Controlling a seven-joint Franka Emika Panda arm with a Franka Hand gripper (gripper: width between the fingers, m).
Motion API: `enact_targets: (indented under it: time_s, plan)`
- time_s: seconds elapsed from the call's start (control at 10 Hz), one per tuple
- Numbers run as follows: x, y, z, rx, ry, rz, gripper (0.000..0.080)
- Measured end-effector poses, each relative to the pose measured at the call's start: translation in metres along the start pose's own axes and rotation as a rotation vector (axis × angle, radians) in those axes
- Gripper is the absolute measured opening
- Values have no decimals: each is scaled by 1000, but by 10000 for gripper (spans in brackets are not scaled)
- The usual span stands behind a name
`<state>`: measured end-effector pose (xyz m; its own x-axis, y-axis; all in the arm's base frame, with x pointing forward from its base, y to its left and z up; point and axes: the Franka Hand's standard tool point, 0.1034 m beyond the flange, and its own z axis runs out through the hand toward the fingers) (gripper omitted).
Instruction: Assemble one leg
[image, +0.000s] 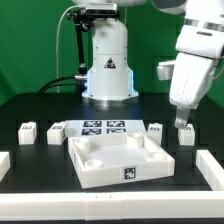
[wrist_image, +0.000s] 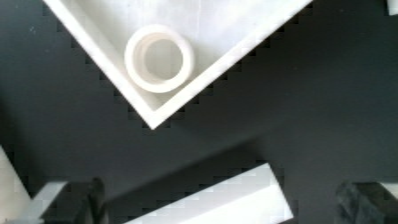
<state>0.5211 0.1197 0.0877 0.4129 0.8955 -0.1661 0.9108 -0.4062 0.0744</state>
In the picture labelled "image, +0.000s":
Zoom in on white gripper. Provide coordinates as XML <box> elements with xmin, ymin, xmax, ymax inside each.
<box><xmin>169</xmin><ymin>52</ymin><xmax>217</xmax><ymax>129</ymax></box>

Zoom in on white square tabletop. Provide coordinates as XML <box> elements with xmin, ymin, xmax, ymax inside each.
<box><xmin>68</xmin><ymin>132</ymin><xmax>175</xmax><ymax>188</ymax></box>

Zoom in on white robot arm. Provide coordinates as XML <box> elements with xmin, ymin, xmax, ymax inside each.
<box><xmin>72</xmin><ymin>0</ymin><xmax>224</xmax><ymax>128</ymax></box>

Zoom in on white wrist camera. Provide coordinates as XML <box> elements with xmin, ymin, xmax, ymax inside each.
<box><xmin>157</xmin><ymin>60</ymin><xmax>175</xmax><ymax>80</ymax></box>

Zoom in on white right obstacle wall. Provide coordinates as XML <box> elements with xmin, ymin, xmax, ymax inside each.
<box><xmin>196</xmin><ymin>150</ymin><xmax>224</xmax><ymax>191</ymax></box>

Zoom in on white obstacle wall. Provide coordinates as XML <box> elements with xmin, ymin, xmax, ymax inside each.
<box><xmin>196</xmin><ymin>150</ymin><xmax>224</xmax><ymax>191</ymax></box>
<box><xmin>0</xmin><ymin>191</ymin><xmax>224</xmax><ymax>221</ymax></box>
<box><xmin>0</xmin><ymin>152</ymin><xmax>10</xmax><ymax>182</ymax></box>

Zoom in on white front obstacle wall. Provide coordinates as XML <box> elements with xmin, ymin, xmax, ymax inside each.
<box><xmin>0</xmin><ymin>191</ymin><xmax>224</xmax><ymax>221</ymax></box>

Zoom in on white marker base plate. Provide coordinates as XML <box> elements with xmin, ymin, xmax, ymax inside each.
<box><xmin>66</xmin><ymin>120</ymin><xmax>146</xmax><ymax>137</ymax></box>

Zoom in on black cables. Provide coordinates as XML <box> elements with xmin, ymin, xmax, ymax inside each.
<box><xmin>38</xmin><ymin>75</ymin><xmax>88</xmax><ymax>94</ymax></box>

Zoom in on black camera on stand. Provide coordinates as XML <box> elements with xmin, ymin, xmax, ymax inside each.
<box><xmin>85</xmin><ymin>3</ymin><xmax>118</xmax><ymax>16</ymax></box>

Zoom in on black camera stand pole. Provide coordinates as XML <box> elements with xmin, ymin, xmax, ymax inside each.
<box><xmin>66</xmin><ymin>10</ymin><xmax>89</xmax><ymax>77</ymax></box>

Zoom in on white left obstacle wall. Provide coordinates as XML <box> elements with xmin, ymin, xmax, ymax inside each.
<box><xmin>0</xmin><ymin>152</ymin><xmax>10</xmax><ymax>182</ymax></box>

